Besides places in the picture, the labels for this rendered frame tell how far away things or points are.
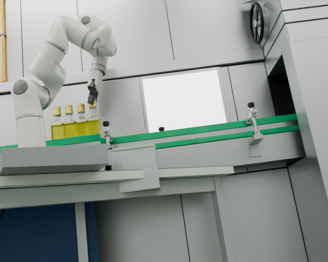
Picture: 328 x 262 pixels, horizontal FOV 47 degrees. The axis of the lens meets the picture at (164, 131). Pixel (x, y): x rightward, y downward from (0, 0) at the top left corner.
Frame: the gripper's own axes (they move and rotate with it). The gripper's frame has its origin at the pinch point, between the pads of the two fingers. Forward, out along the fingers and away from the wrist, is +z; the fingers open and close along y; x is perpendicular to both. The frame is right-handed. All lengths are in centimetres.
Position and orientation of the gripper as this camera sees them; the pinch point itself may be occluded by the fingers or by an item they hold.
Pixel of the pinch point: (92, 101)
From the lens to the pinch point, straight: 185.6
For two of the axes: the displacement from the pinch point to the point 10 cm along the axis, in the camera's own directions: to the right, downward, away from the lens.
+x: 9.9, 1.2, -0.5
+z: -1.3, 9.6, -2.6
